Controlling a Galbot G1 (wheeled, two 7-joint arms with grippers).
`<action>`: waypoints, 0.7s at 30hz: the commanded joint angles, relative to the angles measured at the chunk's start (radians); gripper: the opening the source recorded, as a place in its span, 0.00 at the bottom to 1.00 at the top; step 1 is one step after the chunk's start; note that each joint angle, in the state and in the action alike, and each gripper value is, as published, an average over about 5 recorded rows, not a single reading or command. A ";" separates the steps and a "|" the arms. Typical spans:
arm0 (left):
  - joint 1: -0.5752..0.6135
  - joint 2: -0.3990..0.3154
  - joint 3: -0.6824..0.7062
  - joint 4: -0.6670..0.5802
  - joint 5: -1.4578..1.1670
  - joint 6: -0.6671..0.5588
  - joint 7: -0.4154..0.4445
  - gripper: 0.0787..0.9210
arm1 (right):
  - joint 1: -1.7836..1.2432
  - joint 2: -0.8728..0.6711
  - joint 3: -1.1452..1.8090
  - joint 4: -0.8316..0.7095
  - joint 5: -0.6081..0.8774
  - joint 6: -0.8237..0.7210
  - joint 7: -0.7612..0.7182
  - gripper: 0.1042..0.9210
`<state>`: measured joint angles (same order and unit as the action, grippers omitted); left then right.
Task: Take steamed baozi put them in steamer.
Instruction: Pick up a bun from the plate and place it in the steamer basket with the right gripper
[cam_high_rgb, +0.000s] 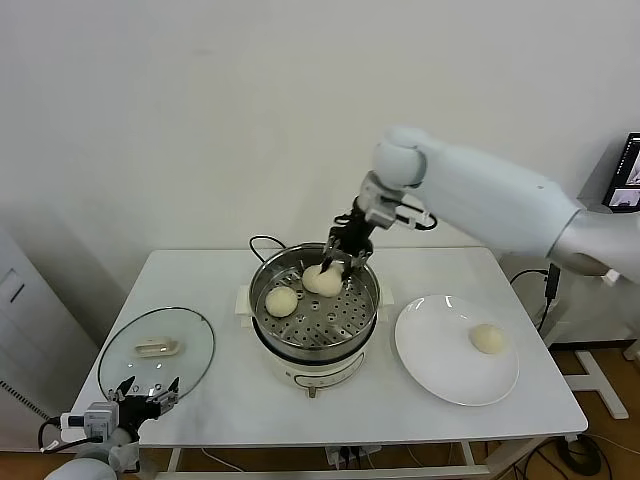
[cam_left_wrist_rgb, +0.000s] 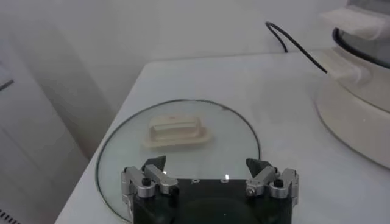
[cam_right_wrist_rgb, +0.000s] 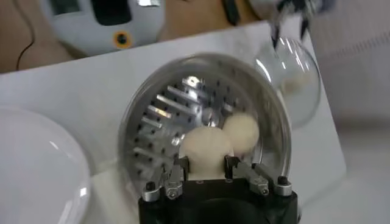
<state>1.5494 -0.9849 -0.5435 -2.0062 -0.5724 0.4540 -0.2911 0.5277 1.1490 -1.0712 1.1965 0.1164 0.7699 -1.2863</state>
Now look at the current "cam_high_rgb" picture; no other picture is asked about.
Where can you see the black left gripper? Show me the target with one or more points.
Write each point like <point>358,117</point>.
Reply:
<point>141,410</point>

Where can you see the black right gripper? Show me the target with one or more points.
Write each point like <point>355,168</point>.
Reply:
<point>360,230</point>

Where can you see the round glass lid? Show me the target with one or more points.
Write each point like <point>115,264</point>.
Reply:
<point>155,350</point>

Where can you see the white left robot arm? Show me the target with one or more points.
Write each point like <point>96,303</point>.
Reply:
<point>85,467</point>

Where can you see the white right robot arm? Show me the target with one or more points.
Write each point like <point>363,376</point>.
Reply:
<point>490,195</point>

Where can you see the stainless steel steamer pot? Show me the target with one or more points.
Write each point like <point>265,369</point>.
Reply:
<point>325,325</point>

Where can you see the cream electric cooker base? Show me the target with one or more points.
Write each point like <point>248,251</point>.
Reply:
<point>300,370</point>

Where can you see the white cabinet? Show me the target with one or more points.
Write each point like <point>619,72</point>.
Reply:
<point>30,325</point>

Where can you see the white round plate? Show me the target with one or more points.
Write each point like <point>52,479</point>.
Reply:
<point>440,350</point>

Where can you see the black USB hub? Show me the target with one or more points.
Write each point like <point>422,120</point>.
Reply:
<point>553,282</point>

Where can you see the white power strip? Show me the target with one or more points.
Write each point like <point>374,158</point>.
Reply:
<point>350,456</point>

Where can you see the white side desk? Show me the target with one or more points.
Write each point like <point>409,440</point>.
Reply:
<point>599,380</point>

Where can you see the open laptop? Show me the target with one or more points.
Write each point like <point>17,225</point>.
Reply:
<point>625,170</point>

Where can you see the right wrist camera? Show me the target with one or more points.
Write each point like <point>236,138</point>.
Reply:
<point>395,215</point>

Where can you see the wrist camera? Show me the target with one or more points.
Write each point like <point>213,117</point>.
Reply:
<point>395,215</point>
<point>92,420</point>

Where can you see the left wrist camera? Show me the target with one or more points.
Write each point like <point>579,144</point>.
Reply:
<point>92,420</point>

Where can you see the white table frame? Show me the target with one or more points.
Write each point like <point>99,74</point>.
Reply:
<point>174,460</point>

